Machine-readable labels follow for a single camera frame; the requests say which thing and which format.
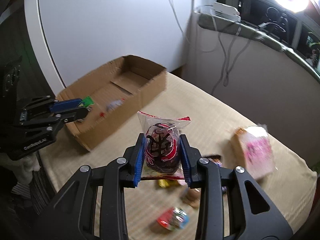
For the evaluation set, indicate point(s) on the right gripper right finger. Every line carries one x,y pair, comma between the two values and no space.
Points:
189,157

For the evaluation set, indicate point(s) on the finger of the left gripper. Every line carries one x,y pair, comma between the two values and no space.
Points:
72,114
64,105

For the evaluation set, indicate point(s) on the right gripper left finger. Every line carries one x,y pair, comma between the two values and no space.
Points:
135,160

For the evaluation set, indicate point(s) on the dark candy green end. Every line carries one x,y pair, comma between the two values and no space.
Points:
86,103

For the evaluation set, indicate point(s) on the red mask snack bag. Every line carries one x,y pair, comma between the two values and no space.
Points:
161,153

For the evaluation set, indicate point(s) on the brown chocolate snack packet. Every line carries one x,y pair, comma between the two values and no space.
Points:
191,197

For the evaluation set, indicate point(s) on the yellow candy packet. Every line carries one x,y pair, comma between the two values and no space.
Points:
165,183

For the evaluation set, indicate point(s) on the brown cardboard box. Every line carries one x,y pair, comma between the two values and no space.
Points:
118,89

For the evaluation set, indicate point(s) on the red round candy packet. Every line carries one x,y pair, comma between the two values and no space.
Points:
173,219

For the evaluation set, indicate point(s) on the packaged sliced bread loaf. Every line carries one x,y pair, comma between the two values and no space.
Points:
253,151

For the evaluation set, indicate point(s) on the white power strip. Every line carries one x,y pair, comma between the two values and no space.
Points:
227,12

